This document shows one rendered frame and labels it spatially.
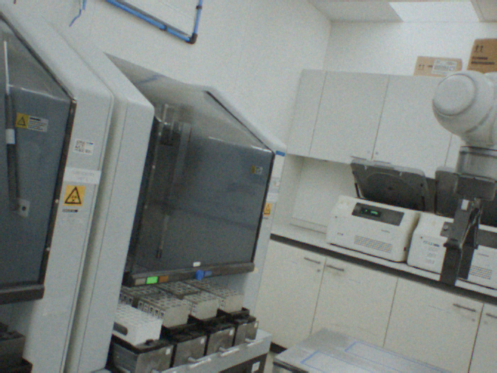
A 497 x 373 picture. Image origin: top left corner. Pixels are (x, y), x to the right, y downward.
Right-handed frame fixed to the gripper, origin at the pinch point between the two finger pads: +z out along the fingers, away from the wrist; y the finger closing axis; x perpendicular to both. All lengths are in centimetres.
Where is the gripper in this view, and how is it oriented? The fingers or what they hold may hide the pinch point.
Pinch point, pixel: (455, 274)
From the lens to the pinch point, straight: 114.0
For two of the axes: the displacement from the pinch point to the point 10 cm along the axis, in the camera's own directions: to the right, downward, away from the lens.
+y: 5.5, 0.6, 8.4
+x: -8.1, -1.9, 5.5
